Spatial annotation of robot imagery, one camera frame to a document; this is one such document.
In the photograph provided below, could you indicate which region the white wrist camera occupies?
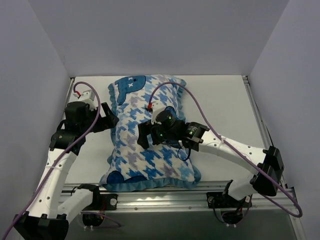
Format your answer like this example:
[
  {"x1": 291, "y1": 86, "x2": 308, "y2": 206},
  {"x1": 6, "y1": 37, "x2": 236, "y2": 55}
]
[
  {"x1": 73, "y1": 90, "x2": 97, "y2": 111},
  {"x1": 146, "y1": 101, "x2": 166, "y2": 125}
]

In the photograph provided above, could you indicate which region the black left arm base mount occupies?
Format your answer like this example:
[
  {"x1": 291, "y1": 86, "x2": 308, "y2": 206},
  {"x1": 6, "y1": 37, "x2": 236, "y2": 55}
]
[{"x1": 92, "y1": 194, "x2": 118, "y2": 211}]

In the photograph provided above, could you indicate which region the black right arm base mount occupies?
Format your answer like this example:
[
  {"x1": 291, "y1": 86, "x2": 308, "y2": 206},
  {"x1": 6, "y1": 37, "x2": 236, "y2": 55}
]
[{"x1": 206, "y1": 191, "x2": 252, "y2": 209}]

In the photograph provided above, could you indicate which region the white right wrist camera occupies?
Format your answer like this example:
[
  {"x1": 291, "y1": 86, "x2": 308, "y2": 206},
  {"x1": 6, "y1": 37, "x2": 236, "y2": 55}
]
[{"x1": 146, "y1": 101, "x2": 166, "y2": 125}]

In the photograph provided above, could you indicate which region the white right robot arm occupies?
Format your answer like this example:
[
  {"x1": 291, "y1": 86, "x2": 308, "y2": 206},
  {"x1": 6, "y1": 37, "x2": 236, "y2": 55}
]
[{"x1": 137, "y1": 110, "x2": 284, "y2": 207}]

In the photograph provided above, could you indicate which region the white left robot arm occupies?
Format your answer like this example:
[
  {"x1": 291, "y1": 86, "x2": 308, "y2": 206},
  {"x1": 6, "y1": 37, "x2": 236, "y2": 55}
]
[{"x1": 13, "y1": 101, "x2": 119, "y2": 240}]

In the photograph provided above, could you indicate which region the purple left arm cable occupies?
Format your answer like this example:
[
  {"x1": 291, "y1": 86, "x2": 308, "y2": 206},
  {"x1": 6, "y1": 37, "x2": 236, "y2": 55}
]
[{"x1": 0, "y1": 81, "x2": 102, "y2": 240}]

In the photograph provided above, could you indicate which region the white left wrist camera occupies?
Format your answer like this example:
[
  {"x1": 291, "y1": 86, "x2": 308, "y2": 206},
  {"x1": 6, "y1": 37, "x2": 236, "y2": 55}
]
[{"x1": 73, "y1": 90, "x2": 97, "y2": 111}]

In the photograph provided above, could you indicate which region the aluminium right side rail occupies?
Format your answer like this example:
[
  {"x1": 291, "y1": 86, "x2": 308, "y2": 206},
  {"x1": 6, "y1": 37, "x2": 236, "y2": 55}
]
[{"x1": 240, "y1": 76, "x2": 284, "y2": 190}]

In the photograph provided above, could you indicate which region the aluminium rail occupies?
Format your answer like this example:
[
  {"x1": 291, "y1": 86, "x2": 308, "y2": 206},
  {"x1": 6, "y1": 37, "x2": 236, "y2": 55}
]
[
  {"x1": 240, "y1": 76, "x2": 284, "y2": 190},
  {"x1": 53, "y1": 77, "x2": 76, "y2": 148}
]

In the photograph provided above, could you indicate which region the aluminium left side rail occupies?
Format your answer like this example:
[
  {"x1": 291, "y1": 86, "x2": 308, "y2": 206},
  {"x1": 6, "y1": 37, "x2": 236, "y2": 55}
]
[{"x1": 53, "y1": 77, "x2": 76, "y2": 148}]

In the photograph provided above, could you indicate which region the aluminium front rail frame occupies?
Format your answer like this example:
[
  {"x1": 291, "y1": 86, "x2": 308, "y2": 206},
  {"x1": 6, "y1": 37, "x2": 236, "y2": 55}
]
[{"x1": 57, "y1": 181, "x2": 299, "y2": 214}]

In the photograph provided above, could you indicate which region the blue houndstooth pillow with pillowcase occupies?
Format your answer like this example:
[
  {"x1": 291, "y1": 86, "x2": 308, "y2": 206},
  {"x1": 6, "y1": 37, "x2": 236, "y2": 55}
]
[{"x1": 99, "y1": 74, "x2": 202, "y2": 192}]

